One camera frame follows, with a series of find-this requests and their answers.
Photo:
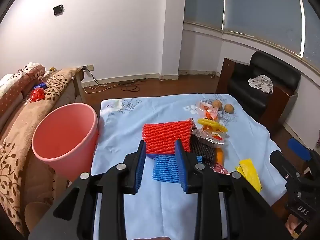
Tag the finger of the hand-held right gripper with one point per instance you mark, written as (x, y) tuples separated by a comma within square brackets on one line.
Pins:
[(281, 162), (298, 147)]

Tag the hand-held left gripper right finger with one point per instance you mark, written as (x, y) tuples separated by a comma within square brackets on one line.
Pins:
[(180, 165)]

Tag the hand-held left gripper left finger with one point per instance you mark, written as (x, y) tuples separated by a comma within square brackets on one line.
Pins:
[(140, 167)]

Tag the blue foam net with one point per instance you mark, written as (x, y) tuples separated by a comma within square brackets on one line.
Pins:
[(166, 167)]

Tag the purple wrapper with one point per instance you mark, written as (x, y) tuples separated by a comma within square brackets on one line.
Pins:
[(151, 156)]

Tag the black foam net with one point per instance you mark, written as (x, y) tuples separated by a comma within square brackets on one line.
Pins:
[(200, 150)]

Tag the red foam net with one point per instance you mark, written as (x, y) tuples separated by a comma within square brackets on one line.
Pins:
[(165, 135)]

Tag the red foil wrapper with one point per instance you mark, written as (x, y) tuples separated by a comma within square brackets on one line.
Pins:
[(220, 169)]

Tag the silver snack wrapper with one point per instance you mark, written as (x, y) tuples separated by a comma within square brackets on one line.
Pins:
[(212, 138)]

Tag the yellow ribbed foam net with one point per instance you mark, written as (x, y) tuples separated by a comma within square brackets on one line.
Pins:
[(212, 124)]

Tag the clear plastic bag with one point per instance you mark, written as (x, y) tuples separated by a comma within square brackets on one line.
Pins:
[(207, 111)]

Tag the pink plastic bucket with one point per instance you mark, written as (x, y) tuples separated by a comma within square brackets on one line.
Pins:
[(62, 135)]

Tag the person's right hand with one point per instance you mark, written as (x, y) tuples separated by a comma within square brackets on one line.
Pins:
[(291, 226)]

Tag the light blue floral tablecloth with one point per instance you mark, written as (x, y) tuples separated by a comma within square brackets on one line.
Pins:
[(125, 130)]

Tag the black leather armchair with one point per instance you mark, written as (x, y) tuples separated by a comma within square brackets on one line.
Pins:
[(250, 97)]

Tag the walnut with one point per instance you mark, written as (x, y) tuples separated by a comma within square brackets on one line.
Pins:
[(217, 104), (229, 108)]

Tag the white crumpled cloth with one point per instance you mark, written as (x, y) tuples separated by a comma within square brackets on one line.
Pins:
[(261, 82)]

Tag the wooden bed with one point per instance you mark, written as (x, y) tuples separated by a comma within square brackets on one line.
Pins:
[(78, 90)]

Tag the brown patterned sofa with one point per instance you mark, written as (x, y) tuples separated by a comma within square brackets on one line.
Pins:
[(25, 120)]

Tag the red plastic bag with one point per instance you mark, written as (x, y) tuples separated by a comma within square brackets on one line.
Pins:
[(37, 95)]

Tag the blue packet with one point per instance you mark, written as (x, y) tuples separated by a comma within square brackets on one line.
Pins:
[(41, 85)]

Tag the window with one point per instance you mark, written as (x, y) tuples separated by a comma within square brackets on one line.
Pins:
[(262, 10)]

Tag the red dotted folded quilt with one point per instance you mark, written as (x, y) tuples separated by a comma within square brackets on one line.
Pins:
[(15, 90)]

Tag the wall power socket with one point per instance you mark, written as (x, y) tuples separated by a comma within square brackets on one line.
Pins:
[(88, 67)]

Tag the black wall bracket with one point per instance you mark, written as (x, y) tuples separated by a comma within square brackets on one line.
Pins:
[(58, 9)]

